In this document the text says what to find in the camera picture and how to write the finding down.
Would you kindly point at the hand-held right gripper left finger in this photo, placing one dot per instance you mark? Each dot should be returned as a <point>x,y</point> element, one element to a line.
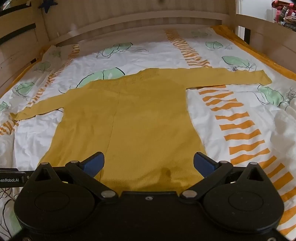
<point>94,162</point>

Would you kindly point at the white printed duvet cover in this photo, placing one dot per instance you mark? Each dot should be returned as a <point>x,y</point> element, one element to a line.
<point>148,58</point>

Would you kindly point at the pile of colourful clothes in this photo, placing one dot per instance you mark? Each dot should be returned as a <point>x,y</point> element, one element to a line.
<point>284,12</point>

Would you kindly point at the dark blue star decoration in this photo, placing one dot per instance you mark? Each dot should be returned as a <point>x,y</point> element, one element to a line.
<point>47,5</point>

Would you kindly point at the mustard yellow knit sweater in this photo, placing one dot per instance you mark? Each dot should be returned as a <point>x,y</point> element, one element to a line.
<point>150,115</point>

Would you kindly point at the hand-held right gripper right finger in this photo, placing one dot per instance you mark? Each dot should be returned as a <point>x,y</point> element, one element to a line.
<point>204,163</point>

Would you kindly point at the wooden bed frame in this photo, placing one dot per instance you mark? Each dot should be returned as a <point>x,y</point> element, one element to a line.
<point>138,18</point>

